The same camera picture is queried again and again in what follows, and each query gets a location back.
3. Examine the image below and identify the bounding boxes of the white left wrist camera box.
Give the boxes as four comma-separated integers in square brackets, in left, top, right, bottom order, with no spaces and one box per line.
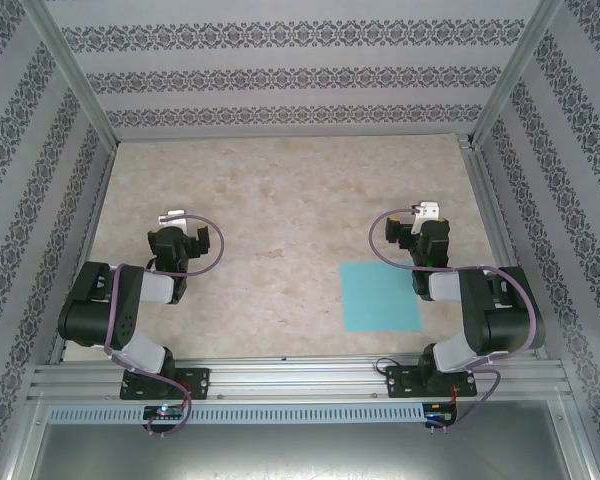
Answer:
[157,209,188,232]

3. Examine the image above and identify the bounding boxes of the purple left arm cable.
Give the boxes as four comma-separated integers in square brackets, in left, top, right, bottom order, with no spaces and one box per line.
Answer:
[103,212,226,439]

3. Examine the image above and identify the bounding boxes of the grey metal sheet panel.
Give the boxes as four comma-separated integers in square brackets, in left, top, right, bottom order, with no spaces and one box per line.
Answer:
[4,399,597,480]

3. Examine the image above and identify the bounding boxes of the grey slotted cable duct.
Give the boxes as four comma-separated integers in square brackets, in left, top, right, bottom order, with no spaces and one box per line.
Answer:
[47,403,427,425]

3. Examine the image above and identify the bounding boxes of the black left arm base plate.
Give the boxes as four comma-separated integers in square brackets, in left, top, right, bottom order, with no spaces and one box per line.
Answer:
[119,367,212,402]

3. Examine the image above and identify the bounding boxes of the aluminium frame post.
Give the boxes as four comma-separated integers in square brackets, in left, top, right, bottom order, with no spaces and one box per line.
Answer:
[471,0,565,147]
[25,0,120,145]

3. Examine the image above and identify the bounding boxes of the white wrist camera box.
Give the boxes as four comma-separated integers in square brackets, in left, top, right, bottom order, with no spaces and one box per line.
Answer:
[157,209,188,232]
[411,201,442,235]

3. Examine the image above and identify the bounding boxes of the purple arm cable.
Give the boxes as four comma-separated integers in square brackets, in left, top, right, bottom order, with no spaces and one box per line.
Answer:
[103,212,226,439]
[369,204,540,435]

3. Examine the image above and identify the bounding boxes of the aluminium mounting rail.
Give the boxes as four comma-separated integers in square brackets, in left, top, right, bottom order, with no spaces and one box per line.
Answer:
[27,351,574,402]

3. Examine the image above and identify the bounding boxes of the aluminium side rail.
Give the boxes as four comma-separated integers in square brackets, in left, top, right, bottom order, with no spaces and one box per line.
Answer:
[457,134,549,359]
[47,142,119,364]

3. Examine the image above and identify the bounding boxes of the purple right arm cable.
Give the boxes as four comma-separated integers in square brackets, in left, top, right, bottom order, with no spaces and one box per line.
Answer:
[369,204,540,435]

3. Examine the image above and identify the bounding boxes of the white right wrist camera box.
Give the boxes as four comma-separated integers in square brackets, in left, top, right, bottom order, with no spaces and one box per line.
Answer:
[411,201,442,235]

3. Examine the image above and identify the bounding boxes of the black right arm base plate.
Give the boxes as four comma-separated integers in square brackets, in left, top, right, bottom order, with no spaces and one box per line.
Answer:
[385,363,479,400]

